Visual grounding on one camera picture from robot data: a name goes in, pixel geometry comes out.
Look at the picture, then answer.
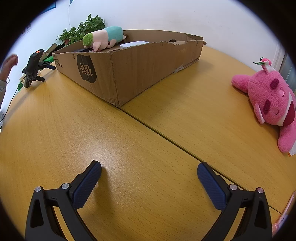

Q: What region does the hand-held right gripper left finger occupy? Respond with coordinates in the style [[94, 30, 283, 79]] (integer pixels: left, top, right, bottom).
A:
[[25, 160, 102, 241]]

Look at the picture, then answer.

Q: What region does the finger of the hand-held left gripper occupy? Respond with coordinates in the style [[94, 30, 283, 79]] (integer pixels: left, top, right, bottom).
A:
[[37, 61, 56, 70]]

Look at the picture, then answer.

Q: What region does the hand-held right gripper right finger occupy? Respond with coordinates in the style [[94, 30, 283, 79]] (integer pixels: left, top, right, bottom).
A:
[[197, 162, 273, 241]]

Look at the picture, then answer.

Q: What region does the brown cardboard box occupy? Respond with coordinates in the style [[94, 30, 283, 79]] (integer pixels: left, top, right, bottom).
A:
[[52, 29, 206, 107]]

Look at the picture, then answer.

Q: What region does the person's left forearm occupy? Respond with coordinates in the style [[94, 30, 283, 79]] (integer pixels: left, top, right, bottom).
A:
[[0, 78, 7, 109]]

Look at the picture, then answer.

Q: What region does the wooden desktop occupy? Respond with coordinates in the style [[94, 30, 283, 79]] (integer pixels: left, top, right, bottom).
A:
[[0, 45, 296, 241]]

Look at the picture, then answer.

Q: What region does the person's left hand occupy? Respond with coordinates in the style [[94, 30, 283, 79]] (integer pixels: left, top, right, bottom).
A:
[[0, 54, 18, 80]]

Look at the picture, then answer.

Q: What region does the small green potted plant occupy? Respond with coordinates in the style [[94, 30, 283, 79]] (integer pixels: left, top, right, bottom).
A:
[[57, 28, 78, 45]]

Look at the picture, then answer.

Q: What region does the tall green potted plant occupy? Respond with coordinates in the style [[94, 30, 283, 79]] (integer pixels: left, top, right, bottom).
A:
[[75, 14, 105, 41]]

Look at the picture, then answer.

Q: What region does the teal pig plush toy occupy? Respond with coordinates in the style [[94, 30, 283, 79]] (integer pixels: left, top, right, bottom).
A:
[[83, 26, 127, 52]]

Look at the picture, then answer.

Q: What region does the pink plastic item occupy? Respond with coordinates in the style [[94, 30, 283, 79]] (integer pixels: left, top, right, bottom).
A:
[[272, 191, 296, 237]]

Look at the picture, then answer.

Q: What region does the white phone case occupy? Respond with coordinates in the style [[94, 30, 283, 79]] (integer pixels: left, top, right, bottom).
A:
[[120, 41, 149, 49]]

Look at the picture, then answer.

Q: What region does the pink bear plush toy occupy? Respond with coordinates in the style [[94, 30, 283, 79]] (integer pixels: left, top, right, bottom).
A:
[[231, 56, 296, 153]]

